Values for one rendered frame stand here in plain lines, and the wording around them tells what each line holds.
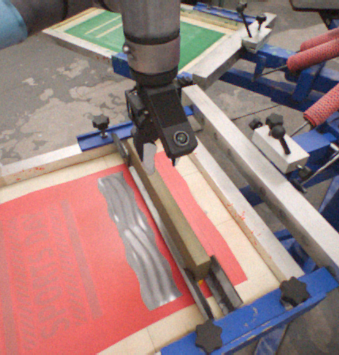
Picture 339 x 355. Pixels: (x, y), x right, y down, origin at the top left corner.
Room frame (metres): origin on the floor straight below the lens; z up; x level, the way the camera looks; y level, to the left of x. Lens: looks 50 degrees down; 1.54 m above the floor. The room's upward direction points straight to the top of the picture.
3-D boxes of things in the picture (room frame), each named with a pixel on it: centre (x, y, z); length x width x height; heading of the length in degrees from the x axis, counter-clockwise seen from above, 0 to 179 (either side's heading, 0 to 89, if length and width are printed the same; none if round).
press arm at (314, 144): (0.53, -0.31, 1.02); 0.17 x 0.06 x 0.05; 115
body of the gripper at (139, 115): (0.41, 0.03, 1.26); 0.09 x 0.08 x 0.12; 26
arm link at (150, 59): (0.40, 0.03, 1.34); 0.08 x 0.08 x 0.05
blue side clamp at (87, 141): (0.64, 0.10, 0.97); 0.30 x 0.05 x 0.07; 115
